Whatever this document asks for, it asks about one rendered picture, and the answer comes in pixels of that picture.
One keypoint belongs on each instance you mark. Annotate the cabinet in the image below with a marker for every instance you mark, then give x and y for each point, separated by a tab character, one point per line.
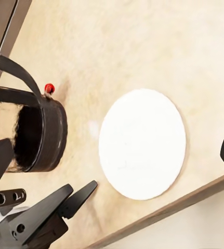
200	196

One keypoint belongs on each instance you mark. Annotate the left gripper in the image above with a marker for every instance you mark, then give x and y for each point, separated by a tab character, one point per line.
42	224

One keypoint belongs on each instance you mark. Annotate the saucer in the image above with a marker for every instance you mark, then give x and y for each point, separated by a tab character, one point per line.
142	144

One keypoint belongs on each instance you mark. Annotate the countertop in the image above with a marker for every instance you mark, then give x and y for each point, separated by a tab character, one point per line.
94	52

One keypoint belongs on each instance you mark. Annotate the electric kettle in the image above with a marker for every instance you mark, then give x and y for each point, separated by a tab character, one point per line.
35	123

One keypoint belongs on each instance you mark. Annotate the fixed window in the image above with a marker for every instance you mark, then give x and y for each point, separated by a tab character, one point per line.
12	15

